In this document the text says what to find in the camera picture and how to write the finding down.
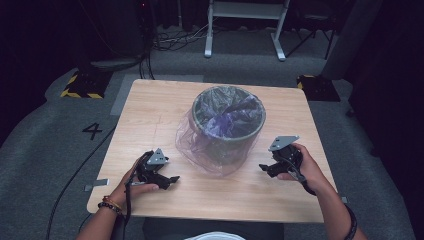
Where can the grey tape piece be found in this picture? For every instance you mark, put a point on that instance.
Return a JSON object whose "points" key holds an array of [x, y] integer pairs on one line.
{"points": [[344, 200], [100, 182]]}

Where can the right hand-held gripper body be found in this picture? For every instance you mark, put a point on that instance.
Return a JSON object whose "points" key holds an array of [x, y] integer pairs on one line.
{"points": [[286, 155]]}

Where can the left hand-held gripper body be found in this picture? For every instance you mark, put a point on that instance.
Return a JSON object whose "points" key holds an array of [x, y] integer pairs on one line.
{"points": [[151, 166]]}

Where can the black yellow striped base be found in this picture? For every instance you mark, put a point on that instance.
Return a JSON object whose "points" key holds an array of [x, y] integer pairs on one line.
{"points": [[320, 88], [86, 85]]}

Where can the person's left hand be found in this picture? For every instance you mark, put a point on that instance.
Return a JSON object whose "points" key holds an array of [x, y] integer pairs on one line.
{"points": [[125, 191]]}

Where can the person's dark trousers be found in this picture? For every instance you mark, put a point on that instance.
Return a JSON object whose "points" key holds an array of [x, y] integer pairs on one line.
{"points": [[166, 230]]}

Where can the white metal stand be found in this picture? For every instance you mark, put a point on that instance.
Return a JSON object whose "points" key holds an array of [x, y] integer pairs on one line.
{"points": [[246, 10]]}

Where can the black wristband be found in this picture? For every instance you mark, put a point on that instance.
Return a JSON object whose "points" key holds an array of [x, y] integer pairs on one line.
{"points": [[352, 223]]}

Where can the grey stand base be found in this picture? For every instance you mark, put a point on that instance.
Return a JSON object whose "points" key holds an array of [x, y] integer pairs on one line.
{"points": [[113, 64]]}

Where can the purple plastic bag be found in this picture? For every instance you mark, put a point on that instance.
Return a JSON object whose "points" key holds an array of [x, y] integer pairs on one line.
{"points": [[226, 116]]}

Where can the person's right hand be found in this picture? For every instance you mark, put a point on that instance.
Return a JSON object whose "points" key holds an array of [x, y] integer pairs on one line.
{"points": [[311, 173]]}

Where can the person's white shirt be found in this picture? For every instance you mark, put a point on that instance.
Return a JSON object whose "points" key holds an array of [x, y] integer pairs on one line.
{"points": [[215, 236]]}

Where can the grey column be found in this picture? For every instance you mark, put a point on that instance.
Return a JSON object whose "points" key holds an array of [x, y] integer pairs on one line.
{"points": [[350, 36]]}

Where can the green plastic bucket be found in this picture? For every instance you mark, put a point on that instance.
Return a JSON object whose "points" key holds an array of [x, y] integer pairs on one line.
{"points": [[223, 151]]}

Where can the black folding stand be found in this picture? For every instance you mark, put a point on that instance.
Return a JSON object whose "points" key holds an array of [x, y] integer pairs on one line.
{"points": [[316, 18]]}

